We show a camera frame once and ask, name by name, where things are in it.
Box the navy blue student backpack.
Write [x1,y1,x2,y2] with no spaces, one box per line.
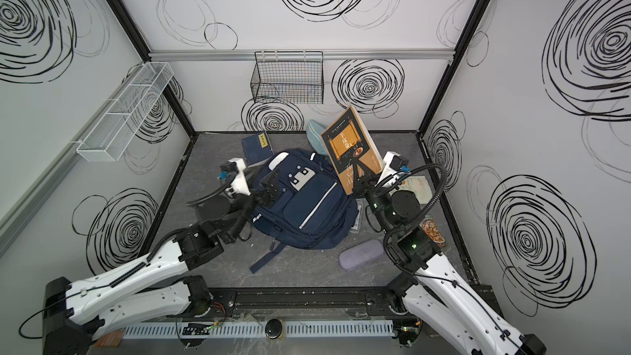
[250,149,357,274]

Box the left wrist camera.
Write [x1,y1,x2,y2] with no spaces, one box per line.
[220,158,251,198]

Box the clear plastic stationery case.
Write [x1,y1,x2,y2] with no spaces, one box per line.
[349,200,364,233]

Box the white slotted cable duct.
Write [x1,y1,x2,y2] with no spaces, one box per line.
[123,320,395,340]

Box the lavender glasses case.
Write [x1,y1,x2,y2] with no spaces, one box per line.
[339,239,384,271]

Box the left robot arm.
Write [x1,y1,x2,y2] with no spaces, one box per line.
[37,168,279,354]

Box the white refill pouch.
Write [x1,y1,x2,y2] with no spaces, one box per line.
[399,175,433,205]

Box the light teal pencil pouch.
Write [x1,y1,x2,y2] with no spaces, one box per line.
[306,120,327,155]

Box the dark blue book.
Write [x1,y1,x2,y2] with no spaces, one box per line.
[242,131,274,166]

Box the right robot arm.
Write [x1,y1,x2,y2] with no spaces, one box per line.
[352,162,547,354]

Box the brown hardcover book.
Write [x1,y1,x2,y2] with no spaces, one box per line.
[320,106,384,195]

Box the black round knob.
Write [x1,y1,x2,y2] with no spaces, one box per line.
[265,318,284,340]

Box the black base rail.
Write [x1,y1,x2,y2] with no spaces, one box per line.
[185,275,412,320]

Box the green snack packet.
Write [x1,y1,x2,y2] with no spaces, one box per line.
[420,215,446,248]

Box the black wire basket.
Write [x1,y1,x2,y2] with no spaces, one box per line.
[250,50,325,105]

